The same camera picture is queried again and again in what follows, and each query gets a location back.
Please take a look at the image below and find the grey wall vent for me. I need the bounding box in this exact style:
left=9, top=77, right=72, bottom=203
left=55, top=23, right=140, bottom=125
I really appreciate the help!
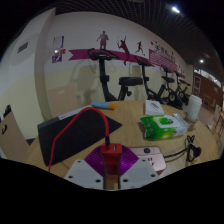
left=16, top=42, right=29, bottom=54

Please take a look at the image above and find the red charger block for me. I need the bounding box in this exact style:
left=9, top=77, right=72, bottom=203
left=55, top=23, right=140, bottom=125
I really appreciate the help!
left=100, top=143, right=123, bottom=177

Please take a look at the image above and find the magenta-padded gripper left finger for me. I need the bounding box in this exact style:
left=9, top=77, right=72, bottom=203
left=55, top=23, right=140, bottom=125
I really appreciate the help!
left=63, top=145, right=106, bottom=190

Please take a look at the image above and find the red charging cable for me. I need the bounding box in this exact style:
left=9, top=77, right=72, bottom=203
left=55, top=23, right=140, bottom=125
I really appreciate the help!
left=48, top=106, right=111, bottom=174

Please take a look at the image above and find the white lidded cup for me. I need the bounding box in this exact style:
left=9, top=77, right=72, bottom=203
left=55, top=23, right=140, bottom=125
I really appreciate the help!
left=186, top=94, right=203, bottom=123

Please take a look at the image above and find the small white box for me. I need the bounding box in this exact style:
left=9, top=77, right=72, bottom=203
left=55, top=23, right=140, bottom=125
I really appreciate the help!
left=144, top=99, right=165, bottom=117

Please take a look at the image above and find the brown paper cup holder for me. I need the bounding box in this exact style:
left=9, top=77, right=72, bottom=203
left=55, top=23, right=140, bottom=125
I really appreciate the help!
left=184, top=114, right=200, bottom=133

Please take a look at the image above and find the group of ceiling lights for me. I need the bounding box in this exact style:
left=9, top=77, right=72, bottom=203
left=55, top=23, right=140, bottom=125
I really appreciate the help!
left=170, top=4, right=206, bottom=65

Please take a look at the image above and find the group of wall posters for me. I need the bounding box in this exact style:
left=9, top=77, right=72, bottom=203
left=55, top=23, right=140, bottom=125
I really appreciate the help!
left=51, top=35, right=67, bottom=64

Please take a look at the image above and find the group of wooden chairs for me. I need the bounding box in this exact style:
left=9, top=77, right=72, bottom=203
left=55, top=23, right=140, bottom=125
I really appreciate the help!
left=206, top=94, right=224, bottom=138

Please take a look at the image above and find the blue and orange tube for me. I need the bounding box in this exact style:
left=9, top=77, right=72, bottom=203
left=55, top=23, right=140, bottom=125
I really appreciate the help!
left=90, top=101, right=117, bottom=111

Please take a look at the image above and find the row of black exercise bikes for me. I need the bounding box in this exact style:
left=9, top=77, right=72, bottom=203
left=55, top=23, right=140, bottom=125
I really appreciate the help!
left=87, top=48, right=193, bottom=110

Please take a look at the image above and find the green wet wipes pack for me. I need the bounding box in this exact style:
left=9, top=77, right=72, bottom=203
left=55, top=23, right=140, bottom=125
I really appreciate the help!
left=139, top=113, right=190, bottom=140

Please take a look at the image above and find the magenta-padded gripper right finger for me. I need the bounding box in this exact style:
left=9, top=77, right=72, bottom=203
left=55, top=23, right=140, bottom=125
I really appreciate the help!
left=118, top=145, right=160, bottom=190

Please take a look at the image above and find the black power strip cable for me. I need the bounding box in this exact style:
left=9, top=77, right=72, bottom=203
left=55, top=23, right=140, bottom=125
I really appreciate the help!
left=163, top=134, right=203, bottom=163

